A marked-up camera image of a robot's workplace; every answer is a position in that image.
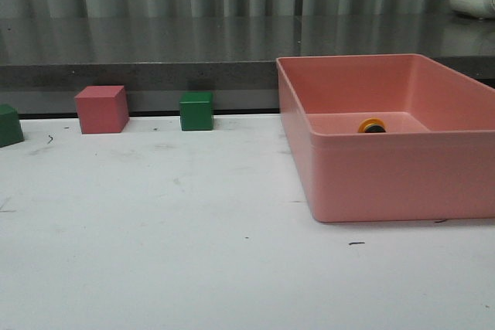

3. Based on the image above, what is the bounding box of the green cube block centre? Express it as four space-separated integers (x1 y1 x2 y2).
179 91 213 131

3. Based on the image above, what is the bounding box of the green cube block left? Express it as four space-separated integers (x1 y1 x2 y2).
0 104 25 148

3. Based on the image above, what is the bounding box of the green cube block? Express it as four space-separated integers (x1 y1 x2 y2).
179 91 213 131
0 104 25 148

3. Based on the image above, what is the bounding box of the pink cube block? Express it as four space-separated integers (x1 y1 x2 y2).
74 85 129 134

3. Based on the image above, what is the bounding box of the pink plastic bin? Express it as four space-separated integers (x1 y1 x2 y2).
276 54 494 223

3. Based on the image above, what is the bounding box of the yellow black push button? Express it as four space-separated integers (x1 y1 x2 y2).
358 117 386 133

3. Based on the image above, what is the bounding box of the grey stone counter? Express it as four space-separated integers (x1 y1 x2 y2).
1 14 494 91

